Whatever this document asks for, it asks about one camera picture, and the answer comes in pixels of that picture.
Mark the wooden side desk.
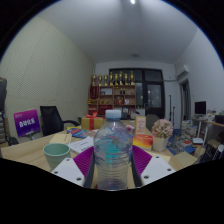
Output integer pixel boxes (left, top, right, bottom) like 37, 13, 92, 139
192, 115, 224, 158

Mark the wooden shelf unit with trophies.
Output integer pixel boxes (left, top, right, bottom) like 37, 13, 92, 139
87, 70, 137, 118

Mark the blue colourful book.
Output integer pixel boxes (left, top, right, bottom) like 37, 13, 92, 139
66, 127, 98, 140

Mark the orange standing card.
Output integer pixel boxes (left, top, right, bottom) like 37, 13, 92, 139
134, 115, 147, 136

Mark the black office chair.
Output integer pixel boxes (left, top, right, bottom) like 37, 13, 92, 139
39, 105, 81, 137

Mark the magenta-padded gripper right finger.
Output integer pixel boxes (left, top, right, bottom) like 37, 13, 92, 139
130, 144, 177, 188

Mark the black computer monitor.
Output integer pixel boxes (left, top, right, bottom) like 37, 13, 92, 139
194, 100, 207, 116

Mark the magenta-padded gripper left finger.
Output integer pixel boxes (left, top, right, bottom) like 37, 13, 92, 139
51, 146, 97, 189

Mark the silver ribbed suitcase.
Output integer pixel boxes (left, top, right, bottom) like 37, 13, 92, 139
0, 111, 8, 144

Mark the stack of books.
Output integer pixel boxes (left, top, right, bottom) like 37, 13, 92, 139
179, 119, 198, 143

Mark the clear plastic water bottle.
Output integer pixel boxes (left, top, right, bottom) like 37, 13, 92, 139
93, 109, 134, 192

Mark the purple sign board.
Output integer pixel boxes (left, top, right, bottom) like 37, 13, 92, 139
13, 109, 42, 138

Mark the yellow gift box red ribbon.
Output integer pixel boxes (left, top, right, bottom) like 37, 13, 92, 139
80, 111, 105, 131

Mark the black microphone stand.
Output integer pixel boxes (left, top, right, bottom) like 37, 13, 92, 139
167, 94, 176, 128

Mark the red orange book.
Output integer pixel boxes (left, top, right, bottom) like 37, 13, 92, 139
132, 133, 154, 152

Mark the pale yellow notepad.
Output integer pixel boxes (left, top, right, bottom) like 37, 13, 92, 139
48, 133, 73, 145

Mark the olive grey armchair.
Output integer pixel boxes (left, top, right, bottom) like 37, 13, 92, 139
145, 113, 161, 132

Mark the pale green ribbed cup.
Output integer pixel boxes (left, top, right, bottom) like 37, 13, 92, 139
42, 143, 72, 172

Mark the white round stool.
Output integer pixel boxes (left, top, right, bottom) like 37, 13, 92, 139
214, 143, 224, 160

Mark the white wall air conditioner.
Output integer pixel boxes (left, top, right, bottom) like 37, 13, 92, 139
175, 64, 191, 79

